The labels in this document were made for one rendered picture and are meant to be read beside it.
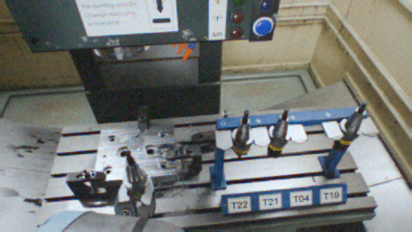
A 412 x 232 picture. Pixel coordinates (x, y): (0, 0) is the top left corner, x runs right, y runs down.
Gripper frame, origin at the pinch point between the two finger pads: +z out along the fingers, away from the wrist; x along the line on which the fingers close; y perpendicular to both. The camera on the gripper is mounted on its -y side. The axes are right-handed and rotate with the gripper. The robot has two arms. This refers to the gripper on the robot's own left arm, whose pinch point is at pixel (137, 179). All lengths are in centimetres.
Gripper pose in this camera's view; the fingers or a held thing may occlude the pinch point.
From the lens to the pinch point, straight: 84.8
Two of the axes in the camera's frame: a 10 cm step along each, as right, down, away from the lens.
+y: 0.0, 7.1, 7.0
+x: 9.9, -0.7, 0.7
